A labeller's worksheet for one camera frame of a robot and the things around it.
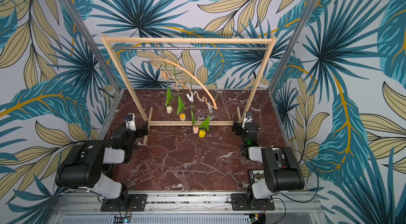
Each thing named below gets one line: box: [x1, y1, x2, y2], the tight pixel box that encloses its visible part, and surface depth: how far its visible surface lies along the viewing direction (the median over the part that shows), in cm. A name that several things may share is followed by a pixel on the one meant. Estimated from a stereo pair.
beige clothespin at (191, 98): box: [186, 91, 195, 103], surface depth 76 cm
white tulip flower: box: [164, 62, 175, 115], surface depth 90 cm
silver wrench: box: [236, 181, 251, 190], surface depth 80 cm
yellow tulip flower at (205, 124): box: [198, 113, 211, 139], surface depth 83 cm
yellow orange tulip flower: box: [173, 65, 187, 121], surface depth 87 cm
